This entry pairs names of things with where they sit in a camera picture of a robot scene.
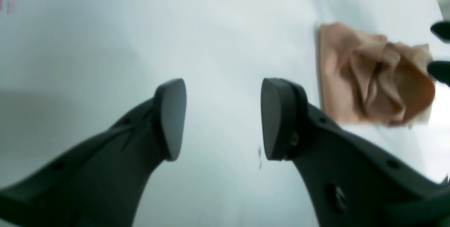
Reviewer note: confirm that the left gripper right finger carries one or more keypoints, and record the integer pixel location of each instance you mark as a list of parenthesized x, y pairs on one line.
[(351, 181)]

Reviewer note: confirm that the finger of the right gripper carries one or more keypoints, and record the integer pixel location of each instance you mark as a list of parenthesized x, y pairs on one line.
[(441, 30), (440, 70)]

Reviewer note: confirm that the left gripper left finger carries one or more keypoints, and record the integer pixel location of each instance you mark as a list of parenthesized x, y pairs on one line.
[(99, 182)]

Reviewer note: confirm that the peach T-shirt with emoji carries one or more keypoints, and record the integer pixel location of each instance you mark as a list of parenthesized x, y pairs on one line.
[(367, 79)]

